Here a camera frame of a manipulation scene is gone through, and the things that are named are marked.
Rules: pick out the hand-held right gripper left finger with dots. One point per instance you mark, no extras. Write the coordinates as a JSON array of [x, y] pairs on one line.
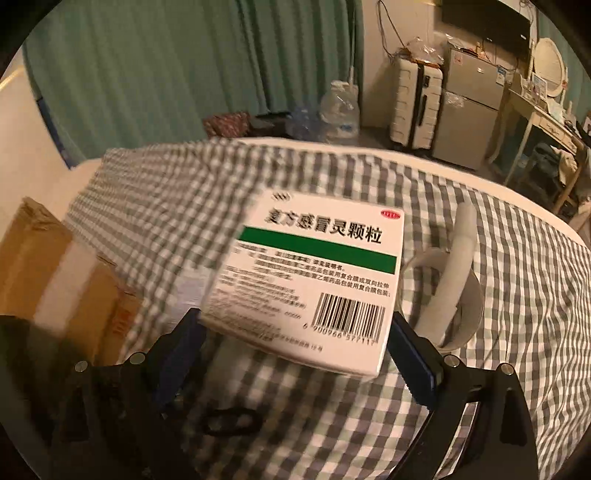
[[178, 355]]

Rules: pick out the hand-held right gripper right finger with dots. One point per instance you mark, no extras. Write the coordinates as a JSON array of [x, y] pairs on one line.
[[413, 364]]

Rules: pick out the brown cardboard box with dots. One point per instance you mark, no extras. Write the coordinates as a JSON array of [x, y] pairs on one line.
[[27, 258]]

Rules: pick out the white green medicine box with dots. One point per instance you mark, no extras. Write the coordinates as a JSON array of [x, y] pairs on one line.
[[314, 258]]

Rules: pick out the white tube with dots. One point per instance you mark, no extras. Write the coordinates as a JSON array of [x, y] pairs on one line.
[[457, 267]]

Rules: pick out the grey white checkered bed sheet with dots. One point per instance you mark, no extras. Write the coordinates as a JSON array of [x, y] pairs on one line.
[[531, 323]]

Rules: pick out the dark patterned box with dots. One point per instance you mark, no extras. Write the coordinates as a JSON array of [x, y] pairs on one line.
[[228, 125]]

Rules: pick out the white suitcase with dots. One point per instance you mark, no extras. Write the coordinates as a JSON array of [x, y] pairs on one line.
[[415, 106]]

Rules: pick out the large clear water bottle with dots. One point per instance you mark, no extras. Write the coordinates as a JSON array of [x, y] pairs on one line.
[[339, 115]]

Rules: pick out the grey mini fridge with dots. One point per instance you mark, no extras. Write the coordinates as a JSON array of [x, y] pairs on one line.
[[471, 106]]

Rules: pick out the cream dressing table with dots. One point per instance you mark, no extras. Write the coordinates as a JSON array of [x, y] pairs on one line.
[[531, 124]]

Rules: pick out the green curtain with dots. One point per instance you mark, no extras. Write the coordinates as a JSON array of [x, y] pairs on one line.
[[161, 69]]

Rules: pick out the clear plastic bag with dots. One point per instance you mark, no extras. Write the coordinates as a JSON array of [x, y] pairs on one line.
[[422, 48]]

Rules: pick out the white oval mirror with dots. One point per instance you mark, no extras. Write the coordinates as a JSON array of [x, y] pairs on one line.
[[549, 64]]

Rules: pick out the black television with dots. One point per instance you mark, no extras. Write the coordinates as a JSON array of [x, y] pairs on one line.
[[485, 23]]

